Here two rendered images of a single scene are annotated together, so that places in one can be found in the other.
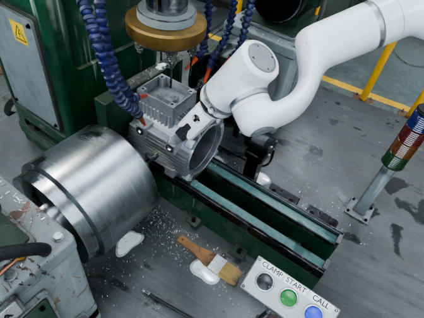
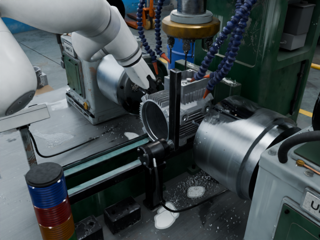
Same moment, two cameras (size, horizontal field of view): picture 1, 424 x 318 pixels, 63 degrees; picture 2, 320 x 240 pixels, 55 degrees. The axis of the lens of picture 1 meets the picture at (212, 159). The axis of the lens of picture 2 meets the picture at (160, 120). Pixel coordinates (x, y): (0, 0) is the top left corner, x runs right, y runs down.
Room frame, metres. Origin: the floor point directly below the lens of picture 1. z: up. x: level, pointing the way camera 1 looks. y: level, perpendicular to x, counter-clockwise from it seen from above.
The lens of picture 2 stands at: (1.07, -0.78, 1.55)
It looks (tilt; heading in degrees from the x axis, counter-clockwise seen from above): 30 degrees down; 115
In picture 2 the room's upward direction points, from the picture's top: straight up
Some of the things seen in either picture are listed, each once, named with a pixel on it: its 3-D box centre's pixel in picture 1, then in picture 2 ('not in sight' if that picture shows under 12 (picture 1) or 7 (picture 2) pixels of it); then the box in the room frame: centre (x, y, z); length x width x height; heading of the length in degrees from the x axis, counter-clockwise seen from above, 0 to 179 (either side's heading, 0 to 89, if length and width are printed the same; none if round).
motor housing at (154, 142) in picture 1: (176, 134); (176, 113); (0.72, 0.11, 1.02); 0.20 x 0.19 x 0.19; 62
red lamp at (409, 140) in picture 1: (413, 133); (52, 205); (0.73, -0.50, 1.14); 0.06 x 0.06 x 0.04
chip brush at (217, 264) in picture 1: (207, 258); not in sight; (0.47, -0.03, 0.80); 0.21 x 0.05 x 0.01; 62
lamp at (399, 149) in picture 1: (404, 146); (56, 222); (0.73, -0.50, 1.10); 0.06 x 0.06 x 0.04
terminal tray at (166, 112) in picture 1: (166, 101); (186, 86); (0.74, 0.14, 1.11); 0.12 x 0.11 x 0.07; 62
